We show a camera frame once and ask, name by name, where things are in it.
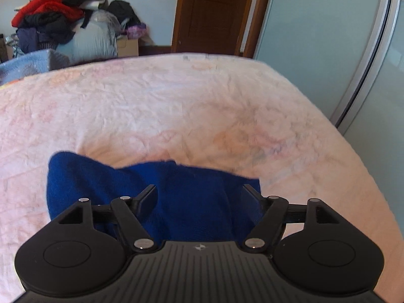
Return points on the pale blue fabric bundle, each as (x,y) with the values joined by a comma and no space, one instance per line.
(91,42)

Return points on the brown wooden door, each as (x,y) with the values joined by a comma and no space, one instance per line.
(214,12)

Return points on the dark clothes pile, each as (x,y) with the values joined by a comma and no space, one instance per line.
(47,30)

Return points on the pink bed sheet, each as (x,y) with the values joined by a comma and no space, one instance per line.
(189,101)

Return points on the red garment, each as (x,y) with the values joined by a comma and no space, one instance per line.
(44,6)

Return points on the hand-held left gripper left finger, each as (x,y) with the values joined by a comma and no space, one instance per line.
(145,200)

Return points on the frosted glass wardrobe door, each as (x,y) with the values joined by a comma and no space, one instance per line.
(385,101)
(309,38)

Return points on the blue sweater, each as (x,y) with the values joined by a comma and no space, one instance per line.
(189,195)

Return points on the purple cloth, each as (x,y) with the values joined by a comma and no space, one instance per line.
(135,31)

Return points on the light blue blanket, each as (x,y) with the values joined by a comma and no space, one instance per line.
(28,64)

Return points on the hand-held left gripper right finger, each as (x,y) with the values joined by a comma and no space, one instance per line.
(252,195)

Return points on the cardboard box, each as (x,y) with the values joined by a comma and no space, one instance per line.
(127,49)

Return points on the black garment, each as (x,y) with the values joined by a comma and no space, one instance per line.
(121,11)

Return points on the black and white patterned bag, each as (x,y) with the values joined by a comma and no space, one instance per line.
(11,42)

